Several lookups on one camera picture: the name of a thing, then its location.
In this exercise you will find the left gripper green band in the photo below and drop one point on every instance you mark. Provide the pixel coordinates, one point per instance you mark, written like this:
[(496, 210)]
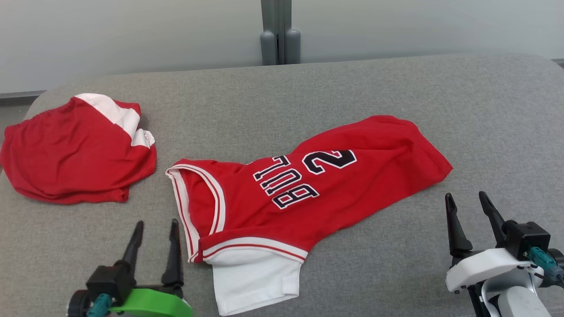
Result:
[(150, 304)]

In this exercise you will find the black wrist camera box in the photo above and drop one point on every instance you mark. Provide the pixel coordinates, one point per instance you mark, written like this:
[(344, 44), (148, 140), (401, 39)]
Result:
[(108, 281), (528, 240)]

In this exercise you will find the grey partition post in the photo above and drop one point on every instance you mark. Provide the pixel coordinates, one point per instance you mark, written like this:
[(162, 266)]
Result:
[(275, 17)]

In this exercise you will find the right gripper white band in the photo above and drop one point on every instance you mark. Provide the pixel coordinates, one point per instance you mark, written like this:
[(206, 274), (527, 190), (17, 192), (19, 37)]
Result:
[(484, 266)]

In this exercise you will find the grey rounded partition foot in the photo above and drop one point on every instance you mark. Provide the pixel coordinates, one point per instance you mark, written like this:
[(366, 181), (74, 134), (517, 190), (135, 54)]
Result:
[(268, 48), (293, 46)]

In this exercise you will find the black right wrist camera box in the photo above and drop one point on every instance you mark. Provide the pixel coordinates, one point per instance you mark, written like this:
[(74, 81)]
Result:
[(528, 240)]

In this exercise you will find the red basketball jersey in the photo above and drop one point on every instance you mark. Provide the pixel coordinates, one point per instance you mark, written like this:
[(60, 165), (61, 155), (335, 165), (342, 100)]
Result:
[(352, 185)]

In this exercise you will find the red basketball shorts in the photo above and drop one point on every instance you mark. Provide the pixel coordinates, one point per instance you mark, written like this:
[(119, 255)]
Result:
[(66, 154)]

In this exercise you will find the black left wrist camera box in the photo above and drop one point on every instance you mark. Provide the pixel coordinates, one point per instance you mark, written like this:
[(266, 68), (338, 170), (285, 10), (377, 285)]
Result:
[(108, 281)]

